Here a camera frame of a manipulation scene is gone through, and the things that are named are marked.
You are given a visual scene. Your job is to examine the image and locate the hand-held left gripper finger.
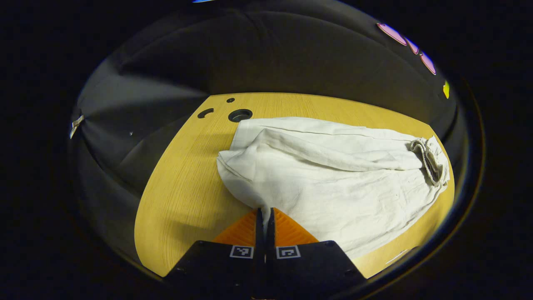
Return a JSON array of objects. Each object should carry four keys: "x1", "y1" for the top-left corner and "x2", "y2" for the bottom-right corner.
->
[
  {"x1": 164, "y1": 208, "x2": 266, "y2": 299},
  {"x1": 266, "y1": 207, "x2": 367, "y2": 299}
]

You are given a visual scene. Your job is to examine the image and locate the white jeans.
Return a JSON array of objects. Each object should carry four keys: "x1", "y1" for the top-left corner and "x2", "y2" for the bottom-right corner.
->
[{"x1": 217, "y1": 117, "x2": 451, "y2": 261}]

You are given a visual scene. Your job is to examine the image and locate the black backdrop cloth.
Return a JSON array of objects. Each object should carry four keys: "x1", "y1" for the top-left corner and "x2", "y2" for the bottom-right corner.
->
[{"x1": 69, "y1": 0, "x2": 463, "y2": 267}]

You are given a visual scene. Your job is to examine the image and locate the silver cloth clip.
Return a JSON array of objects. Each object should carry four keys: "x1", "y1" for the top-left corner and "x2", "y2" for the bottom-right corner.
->
[{"x1": 70, "y1": 115, "x2": 85, "y2": 139}]

